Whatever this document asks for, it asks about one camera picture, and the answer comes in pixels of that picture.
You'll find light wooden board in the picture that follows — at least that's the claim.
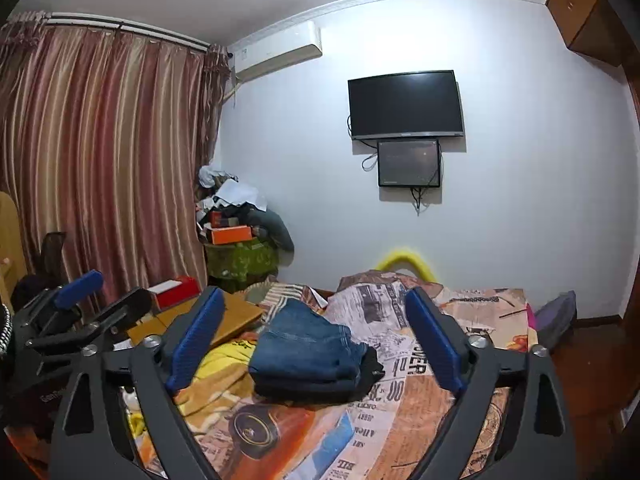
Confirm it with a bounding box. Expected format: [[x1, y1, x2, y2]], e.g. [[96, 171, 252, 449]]
[[0, 191, 26, 306]]

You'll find blue denim jacket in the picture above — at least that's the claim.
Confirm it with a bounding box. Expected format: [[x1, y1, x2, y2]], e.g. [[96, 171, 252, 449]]
[[248, 299, 368, 383]]

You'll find small wall monitor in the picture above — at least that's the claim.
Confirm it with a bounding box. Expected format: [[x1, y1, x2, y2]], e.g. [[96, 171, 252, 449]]
[[377, 139, 442, 188]]

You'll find brown wooden cabinet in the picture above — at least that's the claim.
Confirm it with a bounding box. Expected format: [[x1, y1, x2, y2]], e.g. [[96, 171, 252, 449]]
[[545, 0, 631, 68]]

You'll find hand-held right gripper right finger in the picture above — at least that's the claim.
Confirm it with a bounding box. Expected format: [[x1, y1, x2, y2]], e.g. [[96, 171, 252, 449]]
[[404, 287, 581, 480]]

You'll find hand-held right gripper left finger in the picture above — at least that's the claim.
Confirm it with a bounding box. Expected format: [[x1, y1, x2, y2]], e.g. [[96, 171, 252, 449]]
[[47, 286, 227, 480]]

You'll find orange box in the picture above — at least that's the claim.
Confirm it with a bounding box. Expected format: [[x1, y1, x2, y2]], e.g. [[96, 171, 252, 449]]
[[206, 225, 253, 245]]

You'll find striped brown curtain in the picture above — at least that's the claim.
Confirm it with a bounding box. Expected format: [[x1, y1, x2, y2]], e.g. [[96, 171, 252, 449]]
[[0, 12, 231, 311]]

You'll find pile of white clothes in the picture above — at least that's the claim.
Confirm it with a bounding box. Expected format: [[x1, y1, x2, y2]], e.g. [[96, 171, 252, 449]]
[[195, 164, 271, 211]]

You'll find purple backpack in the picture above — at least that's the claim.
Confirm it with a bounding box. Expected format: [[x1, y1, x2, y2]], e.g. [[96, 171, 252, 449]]
[[534, 290, 578, 348]]

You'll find wooden table with flower cutouts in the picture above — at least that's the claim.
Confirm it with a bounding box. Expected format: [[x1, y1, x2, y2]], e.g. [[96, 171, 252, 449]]
[[127, 290, 266, 348]]

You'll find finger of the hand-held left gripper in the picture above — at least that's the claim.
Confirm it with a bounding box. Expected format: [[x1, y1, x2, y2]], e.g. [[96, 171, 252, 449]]
[[17, 270, 105, 333], [25, 287, 153, 351]]

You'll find white air conditioner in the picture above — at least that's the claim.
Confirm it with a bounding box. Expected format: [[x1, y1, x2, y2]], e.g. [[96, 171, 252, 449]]
[[227, 21, 323, 82]]

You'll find dark brown chair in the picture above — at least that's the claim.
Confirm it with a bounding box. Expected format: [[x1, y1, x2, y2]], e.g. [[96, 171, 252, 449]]
[[40, 231, 68, 281]]

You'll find newspaper printed blanket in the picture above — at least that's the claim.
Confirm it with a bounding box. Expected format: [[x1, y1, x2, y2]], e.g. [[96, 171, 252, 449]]
[[135, 270, 531, 480]]

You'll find red box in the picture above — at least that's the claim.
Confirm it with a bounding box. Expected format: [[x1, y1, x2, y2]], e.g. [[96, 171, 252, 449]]
[[148, 275, 201, 311]]

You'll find yellow curved tube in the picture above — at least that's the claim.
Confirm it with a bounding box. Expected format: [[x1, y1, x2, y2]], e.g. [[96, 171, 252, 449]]
[[376, 246, 435, 278]]

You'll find black folded garment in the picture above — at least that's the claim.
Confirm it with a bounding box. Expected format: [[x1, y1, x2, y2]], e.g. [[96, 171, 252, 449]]
[[254, 347, 386, 403]]

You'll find grey cloth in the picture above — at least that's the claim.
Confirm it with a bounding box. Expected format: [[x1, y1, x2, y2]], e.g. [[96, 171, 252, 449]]
[[247, 207, 295, 253]]

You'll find black wall television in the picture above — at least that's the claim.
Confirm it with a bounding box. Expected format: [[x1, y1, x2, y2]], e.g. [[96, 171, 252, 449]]
[[347, 70, 463, 141]]

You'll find black monitor cable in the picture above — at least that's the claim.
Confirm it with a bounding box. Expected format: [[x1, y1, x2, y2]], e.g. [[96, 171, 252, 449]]
[[411, 186, 432, 216]]

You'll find striped cloth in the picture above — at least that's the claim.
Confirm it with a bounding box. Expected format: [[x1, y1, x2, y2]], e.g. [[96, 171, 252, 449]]
[[260, 282, 311, 321]]

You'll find curtain rail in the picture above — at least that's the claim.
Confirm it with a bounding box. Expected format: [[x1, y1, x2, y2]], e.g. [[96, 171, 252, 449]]
[[45, 15, 211, 52]]

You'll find yellow fleece blanket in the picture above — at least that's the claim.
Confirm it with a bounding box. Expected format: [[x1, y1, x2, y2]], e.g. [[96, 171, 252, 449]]
[[120, 337, 261, 461]]

